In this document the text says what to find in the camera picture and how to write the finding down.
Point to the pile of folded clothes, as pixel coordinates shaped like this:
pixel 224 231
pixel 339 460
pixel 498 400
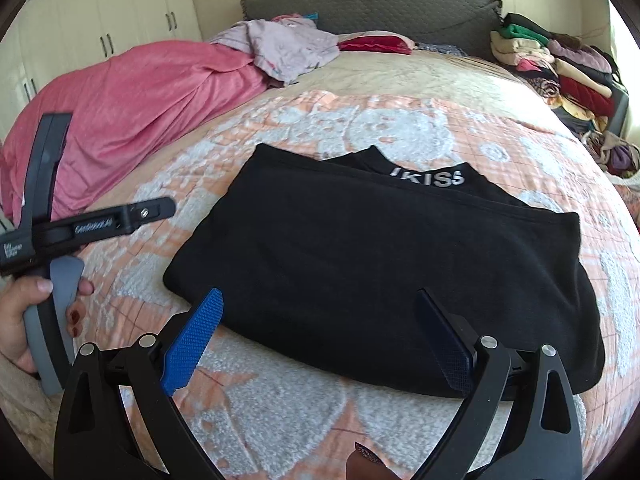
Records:
pixel 560 65

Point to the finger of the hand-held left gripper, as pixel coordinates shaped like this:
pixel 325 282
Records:
pixel 47 170

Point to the black sweatshirt with orange cuffs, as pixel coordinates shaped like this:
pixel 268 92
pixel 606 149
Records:
pixel 350 260

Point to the grey padded headboard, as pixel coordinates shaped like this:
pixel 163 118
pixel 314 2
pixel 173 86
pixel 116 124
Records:
pixel 375 5

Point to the white bag of loose clothes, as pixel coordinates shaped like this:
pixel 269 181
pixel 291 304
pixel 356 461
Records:
pixel 617 157

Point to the peach and white patterned bedspread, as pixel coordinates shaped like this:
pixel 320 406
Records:
pixel 400 110

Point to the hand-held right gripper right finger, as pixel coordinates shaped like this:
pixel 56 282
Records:
pixel 447 345

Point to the cream wardrobe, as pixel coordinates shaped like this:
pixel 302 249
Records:
pixel 100 5

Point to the small pink and blue clothes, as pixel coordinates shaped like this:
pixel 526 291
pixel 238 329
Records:
pixel 297 20

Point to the dark patterned cloth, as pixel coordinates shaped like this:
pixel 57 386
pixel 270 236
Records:
pixel 440 50

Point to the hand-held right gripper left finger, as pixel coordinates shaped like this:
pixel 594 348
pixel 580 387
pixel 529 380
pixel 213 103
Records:
pixel 192 340

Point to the person's left hand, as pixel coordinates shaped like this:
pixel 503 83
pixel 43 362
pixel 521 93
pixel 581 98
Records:
pixel 15 320

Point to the lilac crumpled cloth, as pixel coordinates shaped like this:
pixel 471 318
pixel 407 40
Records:
pixel 285 45

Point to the pink blanket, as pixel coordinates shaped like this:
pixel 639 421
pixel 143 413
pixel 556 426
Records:
pixel 125 100

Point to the dark grey stand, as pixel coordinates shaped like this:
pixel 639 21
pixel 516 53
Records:
pixel 619 110

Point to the person's right hand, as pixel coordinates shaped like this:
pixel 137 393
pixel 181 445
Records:
pixel 365 465

